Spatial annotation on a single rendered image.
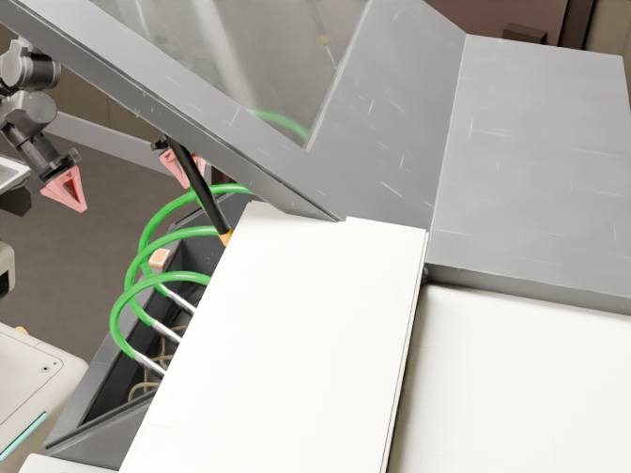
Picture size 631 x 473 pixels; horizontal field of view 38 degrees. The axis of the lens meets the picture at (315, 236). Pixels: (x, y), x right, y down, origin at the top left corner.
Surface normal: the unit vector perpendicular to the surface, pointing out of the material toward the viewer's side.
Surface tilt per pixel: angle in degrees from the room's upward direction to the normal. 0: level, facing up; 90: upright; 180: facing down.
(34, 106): 45
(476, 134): 0
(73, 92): 90
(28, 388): 0
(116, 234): 0
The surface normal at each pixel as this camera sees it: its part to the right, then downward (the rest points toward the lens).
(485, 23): -0.46, 0.50
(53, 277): 0.06, -0.80
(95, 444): -0.20, 0.57
